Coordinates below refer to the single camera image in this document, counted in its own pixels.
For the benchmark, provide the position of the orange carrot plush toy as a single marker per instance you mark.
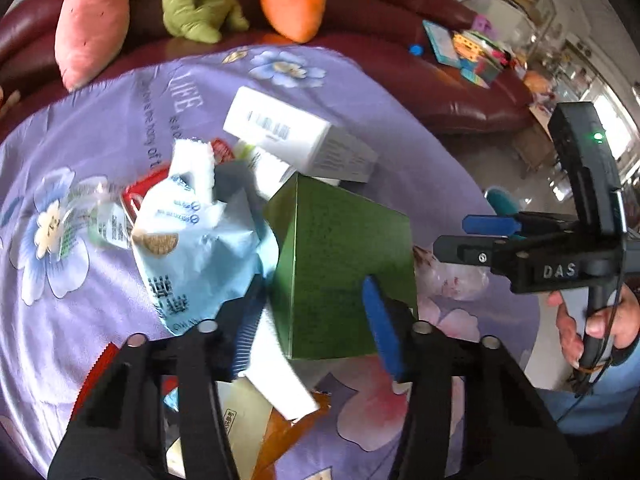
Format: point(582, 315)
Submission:
point(292, 0)

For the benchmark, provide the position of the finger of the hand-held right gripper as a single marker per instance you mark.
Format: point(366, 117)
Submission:
point(490, 225)
point(465, 251)

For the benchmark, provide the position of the red and white wrapper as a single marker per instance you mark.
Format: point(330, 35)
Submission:
point(222, 151)

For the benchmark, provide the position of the white cloth strip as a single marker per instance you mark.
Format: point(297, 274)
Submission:
point(280, 375)

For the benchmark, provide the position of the light blue snack packet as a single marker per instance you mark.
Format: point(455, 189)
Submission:
point(200, 260)

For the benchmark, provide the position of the red snack packet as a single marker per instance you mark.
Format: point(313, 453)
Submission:
point(142, 191)

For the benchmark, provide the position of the dark red leather sofa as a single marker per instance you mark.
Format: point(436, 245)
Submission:
point(380, 10)

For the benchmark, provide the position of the teal book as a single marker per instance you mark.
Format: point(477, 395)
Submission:
point(440, 42)

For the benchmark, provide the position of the beige paper packet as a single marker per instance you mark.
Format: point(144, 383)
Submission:
point(245, 425)

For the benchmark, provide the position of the clear wrapper with green print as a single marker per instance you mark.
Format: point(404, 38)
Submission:
point(107, 225)

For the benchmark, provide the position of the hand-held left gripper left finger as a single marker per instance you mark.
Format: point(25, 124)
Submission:
point(247, 345)

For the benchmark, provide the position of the orange-brown wrapper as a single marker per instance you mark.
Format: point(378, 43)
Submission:
point(285, 440)

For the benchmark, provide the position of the colourful toy pile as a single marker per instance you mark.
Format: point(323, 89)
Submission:
point(480, 60)

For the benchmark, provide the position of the white barcode box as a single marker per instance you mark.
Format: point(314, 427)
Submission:
point(280, 125)

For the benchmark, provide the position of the green cardboard box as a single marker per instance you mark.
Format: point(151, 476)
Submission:
point(340, 260)

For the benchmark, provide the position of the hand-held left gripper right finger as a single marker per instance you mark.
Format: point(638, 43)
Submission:
point(385, 330)

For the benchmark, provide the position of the pink plush toy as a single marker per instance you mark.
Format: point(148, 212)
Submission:
point(92, 20)

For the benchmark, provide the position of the white torn wrapper piece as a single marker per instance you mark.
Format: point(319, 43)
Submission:
point(192, 165)

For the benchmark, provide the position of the red serrated-edge wrapper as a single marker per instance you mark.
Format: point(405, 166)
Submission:
point(92, 375)

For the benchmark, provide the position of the small white box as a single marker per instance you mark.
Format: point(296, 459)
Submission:
point(270, 172)

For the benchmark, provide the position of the green dinosaur plush toy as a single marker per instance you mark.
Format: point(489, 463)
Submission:
point(200, 5)

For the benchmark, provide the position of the person's right hand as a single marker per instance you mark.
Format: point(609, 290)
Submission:
point(625, 320)

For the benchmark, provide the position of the purple floral tablecloth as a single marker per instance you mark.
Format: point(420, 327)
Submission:
point(75, 125)

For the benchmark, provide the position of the person's leg in blue jeans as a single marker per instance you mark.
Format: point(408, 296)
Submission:
point(595, 405)

